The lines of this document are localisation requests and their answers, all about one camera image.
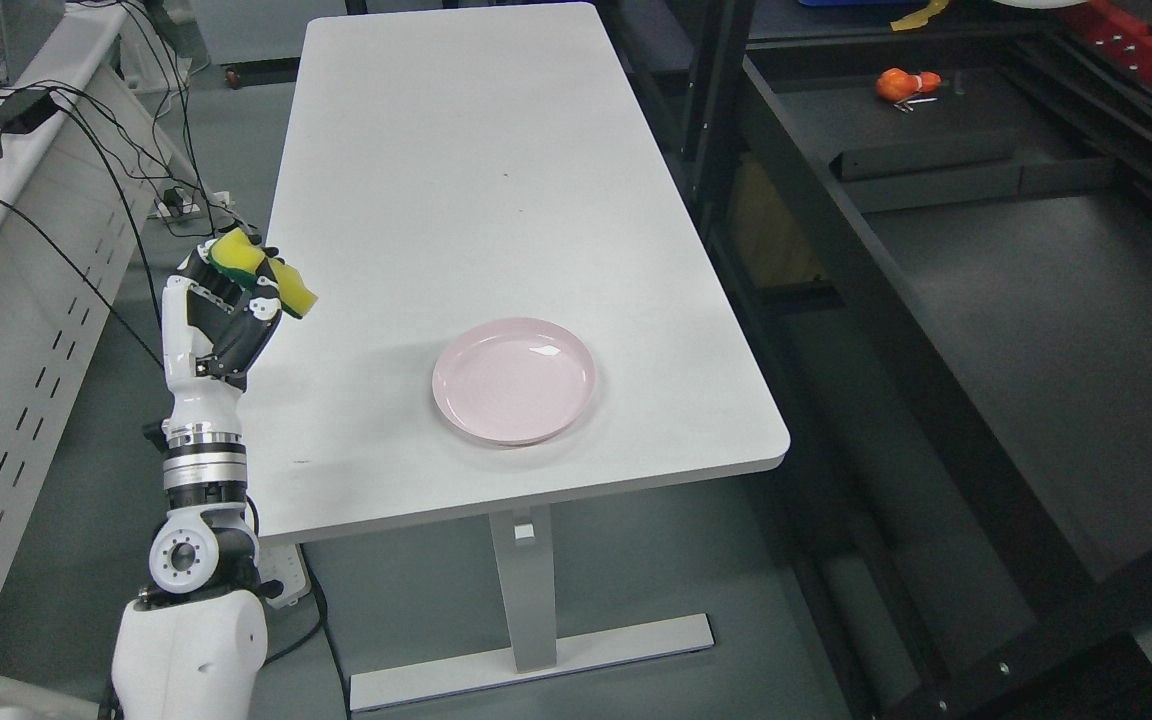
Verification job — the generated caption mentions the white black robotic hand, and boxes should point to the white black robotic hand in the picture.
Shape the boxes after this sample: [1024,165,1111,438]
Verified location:
[161,238,285,447]

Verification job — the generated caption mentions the green yellow sponge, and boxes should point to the green yellow sponge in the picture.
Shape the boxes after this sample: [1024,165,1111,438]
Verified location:
[204,228,317,319]

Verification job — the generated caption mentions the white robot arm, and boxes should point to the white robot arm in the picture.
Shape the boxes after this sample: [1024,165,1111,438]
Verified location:
[111,427,268,719]

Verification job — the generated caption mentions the orange toy on shelf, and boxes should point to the orange toy on shelf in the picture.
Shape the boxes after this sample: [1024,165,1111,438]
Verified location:
[876,67,942,104]

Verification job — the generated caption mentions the white power strip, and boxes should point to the white power strip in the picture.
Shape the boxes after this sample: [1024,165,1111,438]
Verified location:
[151,185,233,222]

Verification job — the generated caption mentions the white perforated side desk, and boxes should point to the white perforated side desk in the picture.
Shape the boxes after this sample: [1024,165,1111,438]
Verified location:
[0,3,172,594]

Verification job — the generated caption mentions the white table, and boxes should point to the white table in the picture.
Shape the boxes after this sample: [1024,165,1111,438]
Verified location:
[238,3,790,711]

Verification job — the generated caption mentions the black power adapter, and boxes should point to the black power adapter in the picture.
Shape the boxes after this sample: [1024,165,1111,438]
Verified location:
[0,88,59,135]

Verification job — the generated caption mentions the pink plate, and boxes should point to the pink plate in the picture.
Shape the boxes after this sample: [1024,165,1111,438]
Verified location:
[431,316,596,446]

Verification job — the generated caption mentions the blue plastic bin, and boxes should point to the blue plastic bin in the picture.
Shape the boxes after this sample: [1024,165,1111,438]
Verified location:
[797,0,908,8]

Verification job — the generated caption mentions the black metal shelving rack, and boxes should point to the black metal shelving rack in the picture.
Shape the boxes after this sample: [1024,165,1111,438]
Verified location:
[606,0,1152,720]

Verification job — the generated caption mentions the black cable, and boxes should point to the black cable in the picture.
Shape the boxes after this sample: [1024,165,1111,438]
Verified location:
[0,175,167,371]

